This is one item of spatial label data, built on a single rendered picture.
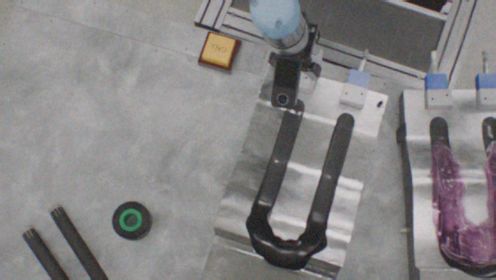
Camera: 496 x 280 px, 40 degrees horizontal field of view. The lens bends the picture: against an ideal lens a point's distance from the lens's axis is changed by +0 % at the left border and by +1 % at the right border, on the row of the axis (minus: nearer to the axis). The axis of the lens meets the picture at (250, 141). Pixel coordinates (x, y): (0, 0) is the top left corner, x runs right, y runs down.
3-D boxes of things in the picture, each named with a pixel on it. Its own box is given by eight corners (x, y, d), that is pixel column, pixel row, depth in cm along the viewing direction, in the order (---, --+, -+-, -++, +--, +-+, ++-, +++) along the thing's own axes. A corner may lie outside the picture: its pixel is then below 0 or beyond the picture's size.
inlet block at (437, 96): (419, 56, 151) (424, 46, 146) (442, 56, 151) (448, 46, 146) (422, 112, 148) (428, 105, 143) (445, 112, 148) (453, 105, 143)
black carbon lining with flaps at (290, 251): (287, 98, 145) (288, 83, 136) (360, 120, 144) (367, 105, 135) (238, 255, 137) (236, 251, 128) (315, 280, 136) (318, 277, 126)
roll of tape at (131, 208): (122, 246, 145) (119, 245, 142) (110, 213, 147) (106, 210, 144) (158, 231, 146) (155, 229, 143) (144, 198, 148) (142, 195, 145)
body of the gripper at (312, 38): (323, 35, 131) (316, 13, 120) (311, 77, 131) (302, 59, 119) (285, 27, 133) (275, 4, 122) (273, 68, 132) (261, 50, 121)
